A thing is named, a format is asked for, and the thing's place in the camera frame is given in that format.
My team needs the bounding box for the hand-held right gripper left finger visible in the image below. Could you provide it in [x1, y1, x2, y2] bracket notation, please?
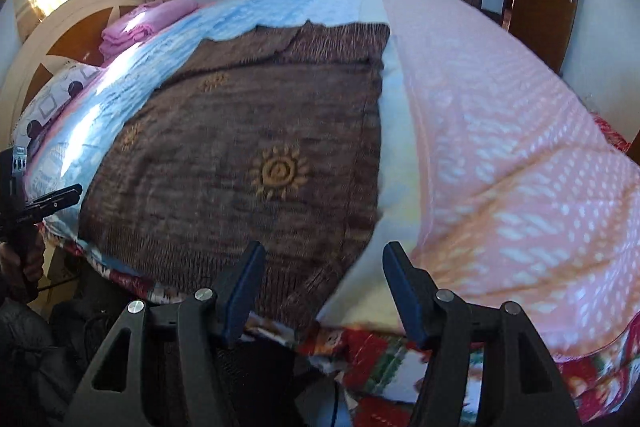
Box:
[64, 241, 267, 427]

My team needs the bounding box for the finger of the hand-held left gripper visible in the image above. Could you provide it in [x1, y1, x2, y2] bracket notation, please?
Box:
[22, 184, 84, 224]

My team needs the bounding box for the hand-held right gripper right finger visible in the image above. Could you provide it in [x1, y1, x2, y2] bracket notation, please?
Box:
[382, 242, 583, 427]

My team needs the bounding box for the brown knit sweater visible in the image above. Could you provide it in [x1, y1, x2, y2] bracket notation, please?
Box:
[77, 21, 391, 333]

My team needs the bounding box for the person's left hand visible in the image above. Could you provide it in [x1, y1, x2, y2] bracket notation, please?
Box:
[0, 241, 47, 295]

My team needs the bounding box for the red patterned bed sheet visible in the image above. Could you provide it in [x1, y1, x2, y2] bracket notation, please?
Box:
[45, 114, 640, 427]

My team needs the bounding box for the white patterned pillow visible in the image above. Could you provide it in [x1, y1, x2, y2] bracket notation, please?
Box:
[12, 62, 103, 148]

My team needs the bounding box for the person's dark clothing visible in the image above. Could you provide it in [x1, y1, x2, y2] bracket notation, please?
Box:
[0, 257, 321, 427]

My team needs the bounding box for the wooden round headboard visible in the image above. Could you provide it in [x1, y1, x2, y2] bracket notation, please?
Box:
[0, 0, 151, 148]

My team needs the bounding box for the blue and pink dotted quilt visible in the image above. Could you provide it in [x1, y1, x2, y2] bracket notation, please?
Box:
[15, 0, 640, 358]

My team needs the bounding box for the pink pillow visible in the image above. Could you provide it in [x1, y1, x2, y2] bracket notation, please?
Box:
[99, 0, 201, 62]

